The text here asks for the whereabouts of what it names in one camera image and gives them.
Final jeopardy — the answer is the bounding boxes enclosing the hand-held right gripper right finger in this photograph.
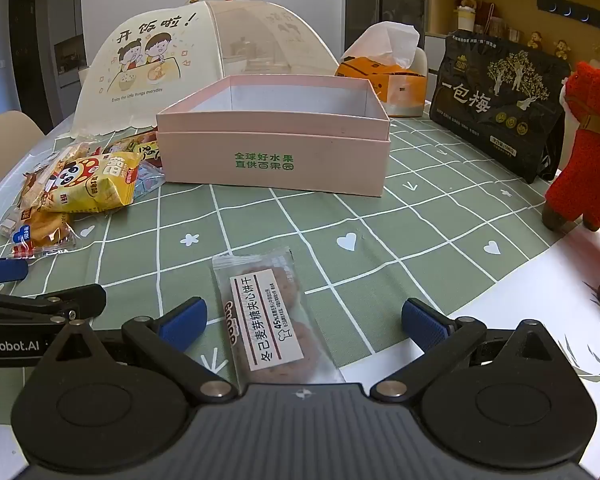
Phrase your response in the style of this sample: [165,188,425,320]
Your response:
[371,298,571,404]

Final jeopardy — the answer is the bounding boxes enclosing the white tissue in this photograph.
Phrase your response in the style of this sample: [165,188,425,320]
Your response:
[347,21,421,68]

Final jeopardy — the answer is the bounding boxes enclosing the tan snack packet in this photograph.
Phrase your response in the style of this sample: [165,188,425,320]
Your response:
[20,141,93,211]

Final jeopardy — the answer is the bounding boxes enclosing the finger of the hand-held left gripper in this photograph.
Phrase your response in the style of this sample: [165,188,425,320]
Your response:
[0,284,107,328]
[0,257,29,287]

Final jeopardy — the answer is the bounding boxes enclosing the clear bread packet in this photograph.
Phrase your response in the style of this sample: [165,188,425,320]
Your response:
[0,207,78,261]

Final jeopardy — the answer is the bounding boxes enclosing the red plush horse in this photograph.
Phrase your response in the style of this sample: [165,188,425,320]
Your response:
[540,47,600,311]

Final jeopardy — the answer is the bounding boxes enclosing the black gold printed bag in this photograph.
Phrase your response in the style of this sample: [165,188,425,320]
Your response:
[429,34,573,184]

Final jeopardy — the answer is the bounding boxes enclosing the orange tissue box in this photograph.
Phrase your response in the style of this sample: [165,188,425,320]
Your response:
[336,55,427,117]

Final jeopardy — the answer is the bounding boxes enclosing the large red snack packet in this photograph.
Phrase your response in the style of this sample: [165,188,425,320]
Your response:
[105,129,163,168]

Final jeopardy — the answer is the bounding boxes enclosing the pink cardboard box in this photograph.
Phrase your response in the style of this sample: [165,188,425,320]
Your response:
[155,74,392,197]

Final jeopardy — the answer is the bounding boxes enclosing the green checked tablecloth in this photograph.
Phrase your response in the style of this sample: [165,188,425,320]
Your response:
[0,110,578,421]

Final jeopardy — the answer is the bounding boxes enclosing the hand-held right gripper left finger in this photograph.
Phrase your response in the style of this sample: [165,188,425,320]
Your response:
[40,297,239,404]

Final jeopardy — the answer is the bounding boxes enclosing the cream mesh food cover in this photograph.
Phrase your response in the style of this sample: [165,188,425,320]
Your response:
[69,0,343,137]

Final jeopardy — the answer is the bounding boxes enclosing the clear biscuit packet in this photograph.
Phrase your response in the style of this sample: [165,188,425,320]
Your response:
[211,247,348,393]

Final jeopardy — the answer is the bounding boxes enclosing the blue snack packet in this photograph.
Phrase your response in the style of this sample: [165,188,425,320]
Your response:
[127,164,166,201]

